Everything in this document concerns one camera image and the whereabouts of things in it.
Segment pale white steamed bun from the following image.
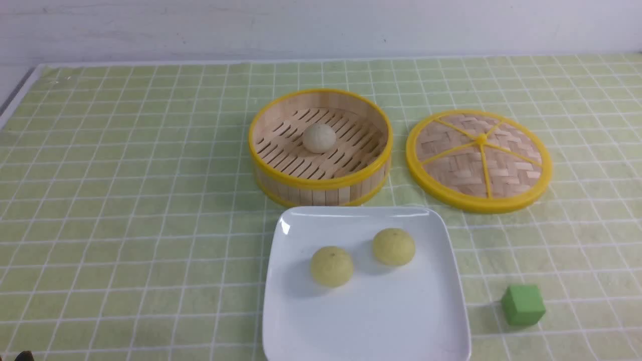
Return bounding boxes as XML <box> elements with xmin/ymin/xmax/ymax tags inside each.
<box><xmin>302</xmin><ymin>123</ymin><xmax>337</xmax><ymax>154</ymax></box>

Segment yellow steamed bun left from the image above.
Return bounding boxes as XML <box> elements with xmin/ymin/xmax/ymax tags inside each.
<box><xmin>309</xmin><ymin>246</ymin><xmax>355</xmax><ymax>288</ymax></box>

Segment yellow steamed bun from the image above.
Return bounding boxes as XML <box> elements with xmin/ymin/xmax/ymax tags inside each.
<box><xmin>372</xmin><ymin>228</ymin><xmax>416</xmax><ymax>267</ymax></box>
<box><xmin>309</xmin><ymin>246</ymin><xmax>355</xmax><ymax>288</ymax></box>

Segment yellow steamed bun right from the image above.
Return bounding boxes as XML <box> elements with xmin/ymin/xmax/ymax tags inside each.
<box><xmin>372</xmin><ymin>228</ymin><xmax>416</xmax><ymax>267</ymax></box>

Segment white square plate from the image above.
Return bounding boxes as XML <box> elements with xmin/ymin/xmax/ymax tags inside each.
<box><xmin>262</xmin><ymin>207</ymin><xmax>472</xmax><ymax>360</ymax></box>

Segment bamboo steamer basket yellow rim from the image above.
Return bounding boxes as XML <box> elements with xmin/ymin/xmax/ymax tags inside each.
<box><xmin>248</xmin><ymin>89</ymin><xmax>394</xmax><ymax>207</ymax></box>

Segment woven bamboo steamer lid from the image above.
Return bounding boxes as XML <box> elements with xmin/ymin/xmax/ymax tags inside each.
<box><xmin>405</xmin><ymin>109</ymin><xmax>553</xmax><ymax>214</ymax></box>

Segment green checkered tablecloth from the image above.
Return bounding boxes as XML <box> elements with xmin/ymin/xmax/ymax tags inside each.
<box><xmin>1</xmin><ymin>54</ymin><xmax>641</xmax><ymax>360</ymax></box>

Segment green cube block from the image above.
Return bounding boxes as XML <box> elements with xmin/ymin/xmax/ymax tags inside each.
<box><xmin>501</xmin><ymin>284</ymin><xmax>546</xmax><ymax>327</ymax></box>

